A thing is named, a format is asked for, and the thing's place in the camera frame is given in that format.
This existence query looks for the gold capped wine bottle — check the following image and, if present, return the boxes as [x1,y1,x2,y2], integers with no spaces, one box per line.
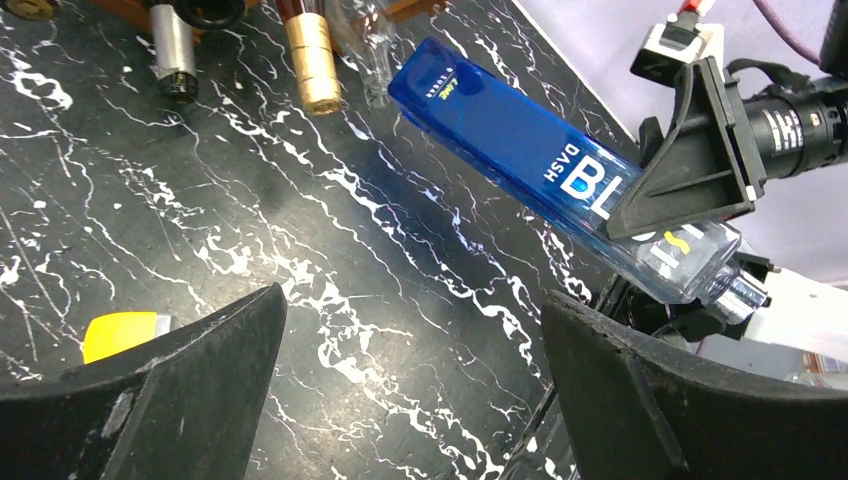
[275,0,342,116]

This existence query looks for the blue square glass bottle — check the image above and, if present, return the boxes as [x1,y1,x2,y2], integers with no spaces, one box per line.
[388,38,768,324]

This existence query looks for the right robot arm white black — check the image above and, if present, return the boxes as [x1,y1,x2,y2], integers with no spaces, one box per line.
[607,1,847,361]

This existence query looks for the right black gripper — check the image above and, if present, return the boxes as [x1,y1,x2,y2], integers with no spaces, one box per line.
[606,57,847,240]

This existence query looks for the dark green wine bottle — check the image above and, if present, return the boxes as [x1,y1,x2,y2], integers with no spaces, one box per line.
[1,0,59,22]

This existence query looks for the yellow grey small block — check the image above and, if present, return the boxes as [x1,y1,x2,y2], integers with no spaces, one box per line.
[82,311,173,364]

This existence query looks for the brown wooden wine rack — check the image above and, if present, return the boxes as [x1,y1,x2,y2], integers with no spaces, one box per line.
[93,0,448,51]

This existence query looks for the silver capped wine bottle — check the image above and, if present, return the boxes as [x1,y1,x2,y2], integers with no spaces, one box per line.
[148,1,199,104]

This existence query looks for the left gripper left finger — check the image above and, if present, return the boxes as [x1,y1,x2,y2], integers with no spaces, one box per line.
[1,284,287,479]

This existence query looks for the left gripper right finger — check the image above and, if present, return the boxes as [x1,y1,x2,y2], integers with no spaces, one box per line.
[540,292,847,479]

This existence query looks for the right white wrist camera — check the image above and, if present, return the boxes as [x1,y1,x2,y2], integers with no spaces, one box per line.
[630,0,725,87]

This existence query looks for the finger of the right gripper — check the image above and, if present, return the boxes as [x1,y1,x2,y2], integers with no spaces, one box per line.
[597,276,750,343]

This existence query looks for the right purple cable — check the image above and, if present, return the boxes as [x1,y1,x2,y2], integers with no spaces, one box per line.
[751,0,826,68]

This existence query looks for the clear glass bottle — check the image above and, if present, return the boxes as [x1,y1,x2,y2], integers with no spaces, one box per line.
[325,0,395,109]

